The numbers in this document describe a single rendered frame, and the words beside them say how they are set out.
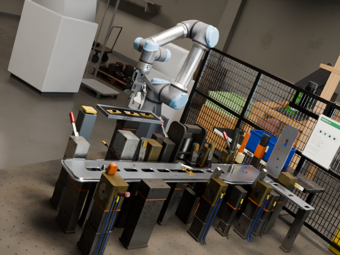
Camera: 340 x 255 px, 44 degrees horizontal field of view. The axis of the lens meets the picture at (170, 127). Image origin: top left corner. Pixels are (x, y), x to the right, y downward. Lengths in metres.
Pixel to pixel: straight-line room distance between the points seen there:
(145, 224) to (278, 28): 7.58
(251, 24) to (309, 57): 1.43
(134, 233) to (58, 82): 4.30
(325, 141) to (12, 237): 1.99
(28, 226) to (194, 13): 8.50
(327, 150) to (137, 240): 1.47
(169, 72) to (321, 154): 3.11
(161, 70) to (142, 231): 3.90
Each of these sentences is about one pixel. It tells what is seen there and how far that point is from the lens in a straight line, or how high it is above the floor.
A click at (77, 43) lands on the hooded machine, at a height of 0.81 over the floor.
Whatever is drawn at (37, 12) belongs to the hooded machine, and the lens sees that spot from 6.08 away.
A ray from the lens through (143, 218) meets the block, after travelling 1.94.
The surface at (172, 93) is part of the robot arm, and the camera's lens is 2.51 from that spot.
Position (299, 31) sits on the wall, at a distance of 9.07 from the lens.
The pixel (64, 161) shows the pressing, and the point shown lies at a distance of 1.91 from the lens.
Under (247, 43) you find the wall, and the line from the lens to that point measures 9.38.
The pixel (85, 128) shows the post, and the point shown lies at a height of 1.07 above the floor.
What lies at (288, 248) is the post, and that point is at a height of 0.72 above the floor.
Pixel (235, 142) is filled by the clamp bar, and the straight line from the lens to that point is 2.66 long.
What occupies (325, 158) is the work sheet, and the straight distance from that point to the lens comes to 2.93.
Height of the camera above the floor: 1.80
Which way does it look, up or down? 16 degrees down
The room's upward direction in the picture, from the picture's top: 21 degrees clockwise
